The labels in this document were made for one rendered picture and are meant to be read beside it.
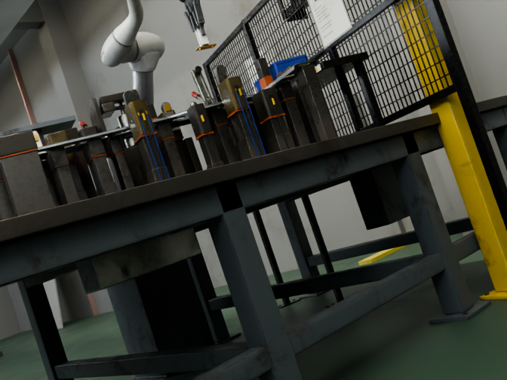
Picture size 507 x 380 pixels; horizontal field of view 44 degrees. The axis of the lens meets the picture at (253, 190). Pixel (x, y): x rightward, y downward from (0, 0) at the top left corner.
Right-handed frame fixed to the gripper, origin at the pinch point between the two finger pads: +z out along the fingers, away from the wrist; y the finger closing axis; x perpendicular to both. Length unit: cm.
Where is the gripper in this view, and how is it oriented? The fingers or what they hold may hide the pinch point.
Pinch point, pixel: (201, 37)
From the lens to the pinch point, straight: 255.6
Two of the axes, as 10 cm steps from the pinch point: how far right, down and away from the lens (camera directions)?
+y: 4.0, -1.8, -9.0
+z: 3.2, 9.4, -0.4
